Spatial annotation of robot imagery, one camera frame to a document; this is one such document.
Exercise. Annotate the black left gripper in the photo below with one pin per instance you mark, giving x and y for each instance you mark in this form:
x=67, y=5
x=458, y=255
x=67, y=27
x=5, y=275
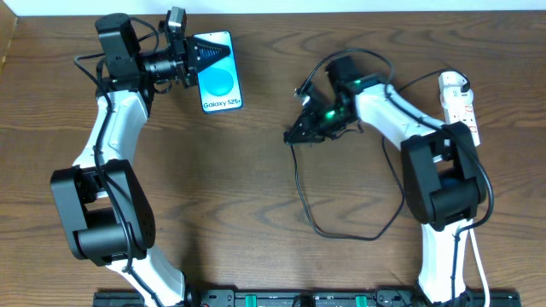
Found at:
x=188, y=62

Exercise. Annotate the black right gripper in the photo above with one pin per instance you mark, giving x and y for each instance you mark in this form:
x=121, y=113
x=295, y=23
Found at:
x=314, y=121

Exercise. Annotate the blue Galaxy smartphone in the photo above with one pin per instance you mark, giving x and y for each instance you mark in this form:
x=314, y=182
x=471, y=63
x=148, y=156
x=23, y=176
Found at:
x=219, y=84

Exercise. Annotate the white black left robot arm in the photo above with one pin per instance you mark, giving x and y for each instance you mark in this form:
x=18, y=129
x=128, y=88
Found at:
x=105, y=214

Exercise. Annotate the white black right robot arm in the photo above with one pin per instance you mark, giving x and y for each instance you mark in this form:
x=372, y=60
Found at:
x=442, y=180

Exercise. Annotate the white charger adapter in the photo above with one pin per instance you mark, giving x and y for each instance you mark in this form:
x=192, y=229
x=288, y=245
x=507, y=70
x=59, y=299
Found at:
x=454, y=89

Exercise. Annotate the white power strip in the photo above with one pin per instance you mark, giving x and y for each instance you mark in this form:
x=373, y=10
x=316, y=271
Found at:
x=465, y=114

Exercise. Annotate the black mounting rail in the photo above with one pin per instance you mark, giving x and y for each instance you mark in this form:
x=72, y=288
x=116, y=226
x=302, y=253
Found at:
x=382, y=297

